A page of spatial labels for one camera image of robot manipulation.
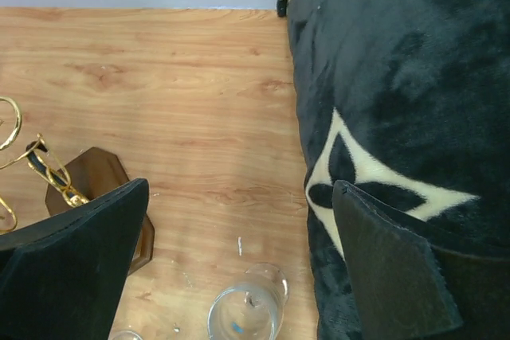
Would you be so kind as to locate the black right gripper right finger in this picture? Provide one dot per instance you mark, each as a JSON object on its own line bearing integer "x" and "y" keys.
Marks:
{"x": 412, "y": 280}

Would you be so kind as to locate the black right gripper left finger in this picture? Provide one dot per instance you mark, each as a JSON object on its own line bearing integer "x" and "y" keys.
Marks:
{"x": 62, "y": 278}

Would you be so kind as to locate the clear wine glass back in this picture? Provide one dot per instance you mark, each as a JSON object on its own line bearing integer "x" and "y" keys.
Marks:
{"x": 125, "y": 335}

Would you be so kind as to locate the clear wine glass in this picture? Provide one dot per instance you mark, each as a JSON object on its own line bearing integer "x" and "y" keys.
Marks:
{"x": 125, "y": 335}
{"x": 251, "y": 307}

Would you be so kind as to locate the clear wine glass front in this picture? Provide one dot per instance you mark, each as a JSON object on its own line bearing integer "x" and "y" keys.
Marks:
{"x": 251, "y": 307}

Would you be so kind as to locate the black floral plush pillow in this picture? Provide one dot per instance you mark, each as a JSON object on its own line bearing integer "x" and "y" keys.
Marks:
{"x": 408, "y": 100}

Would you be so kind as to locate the gold wire wine glass rack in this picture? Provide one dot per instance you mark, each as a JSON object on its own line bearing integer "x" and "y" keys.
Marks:
{"x": 92, "y": 174}

